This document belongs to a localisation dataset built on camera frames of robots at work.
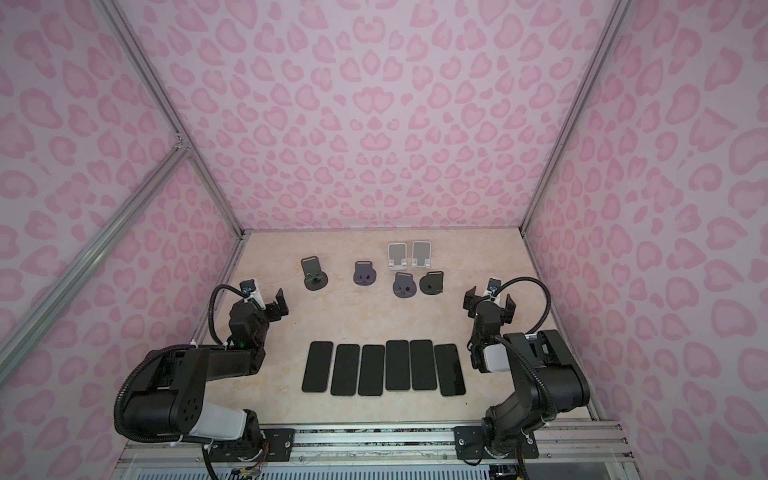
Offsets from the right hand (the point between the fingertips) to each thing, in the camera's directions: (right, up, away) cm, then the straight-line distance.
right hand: (493, 288), depth 90 cm
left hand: (-68, 0, 0) cm, 68 cm away
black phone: (-29, -22, -6) cm, 37 cm away
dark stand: (-17, +1, +8) cm, 19 cm away
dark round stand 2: (-41, +4, +15) cm, 43 cm away
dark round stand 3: (-27, 0, +10) cm, 28 cm away
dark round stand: (-57, +2, +11) cm, 58 cm away
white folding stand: (-29, +10, +16) cm, 35 cm away
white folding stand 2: (-20, +10, +16) cm, 28 cm away
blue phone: (-44, -25, -7) cm, 51 cm away
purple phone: (-52, -22, -5) cm, 57 cm away
